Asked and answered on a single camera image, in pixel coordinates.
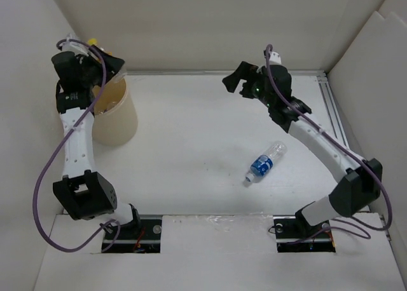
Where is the clear unlabelled plastic bottle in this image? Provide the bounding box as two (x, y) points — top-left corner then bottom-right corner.
(94, 101), (118, 115)

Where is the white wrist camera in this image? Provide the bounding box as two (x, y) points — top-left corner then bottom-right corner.
(269, 51), (282, 65)
(62, 33), (86, 55)

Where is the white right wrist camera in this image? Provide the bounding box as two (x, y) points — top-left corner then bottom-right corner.
(269, 51), (282, 65)

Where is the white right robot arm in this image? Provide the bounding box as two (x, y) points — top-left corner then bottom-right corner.
(234, 62), (383, 236)

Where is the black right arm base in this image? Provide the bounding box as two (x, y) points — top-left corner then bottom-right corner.
(268, 215), (336, 253)

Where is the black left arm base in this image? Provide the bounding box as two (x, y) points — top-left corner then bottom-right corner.
(101, 215), (162, 254)

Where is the aluminium table edge rail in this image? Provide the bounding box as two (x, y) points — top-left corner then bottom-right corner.
(316, 71), (349, 148)

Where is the beige plastic bin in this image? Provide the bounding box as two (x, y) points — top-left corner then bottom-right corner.
(92, 78), (138, 146)

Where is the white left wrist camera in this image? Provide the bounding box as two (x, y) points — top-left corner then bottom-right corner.
(62, 33), (86, 55)

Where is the yellow cap clear bottle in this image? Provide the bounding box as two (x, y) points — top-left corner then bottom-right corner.
(87, 38), (127, 84)

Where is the dark blue label water bottle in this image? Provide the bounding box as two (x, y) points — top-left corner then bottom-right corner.
(243, 141), (287, 187)

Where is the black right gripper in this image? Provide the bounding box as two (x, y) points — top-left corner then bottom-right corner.
(222, 61), (275, 108)

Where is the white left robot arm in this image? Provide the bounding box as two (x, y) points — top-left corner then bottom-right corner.
(52, 51), (252, 238)

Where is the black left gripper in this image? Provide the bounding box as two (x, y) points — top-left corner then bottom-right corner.
(79, 46), (125, 88)

